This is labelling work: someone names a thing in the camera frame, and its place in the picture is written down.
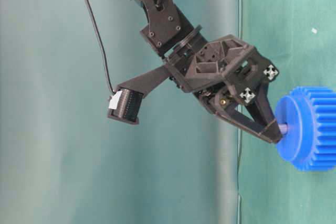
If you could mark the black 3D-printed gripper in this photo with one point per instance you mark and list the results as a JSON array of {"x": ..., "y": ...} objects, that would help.
[{"x": 223, "y": 74}]

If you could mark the silver metal shaft pin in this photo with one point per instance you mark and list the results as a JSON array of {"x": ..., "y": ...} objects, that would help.
[{"x": 283, "y": 128}]

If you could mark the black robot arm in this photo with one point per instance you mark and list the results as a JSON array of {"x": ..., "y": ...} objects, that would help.
[{"x": 165, "y": 21}]

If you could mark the blue plastic spur gear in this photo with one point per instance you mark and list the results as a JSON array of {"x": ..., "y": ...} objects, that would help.
[{"x": 308, "y": 143}]

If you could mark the green table mat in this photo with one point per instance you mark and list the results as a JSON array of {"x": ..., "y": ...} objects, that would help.
[{"x": 271, "y": 189}]

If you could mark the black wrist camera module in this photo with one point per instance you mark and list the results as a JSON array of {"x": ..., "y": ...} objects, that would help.
[{"x": 125, "y": 104}]

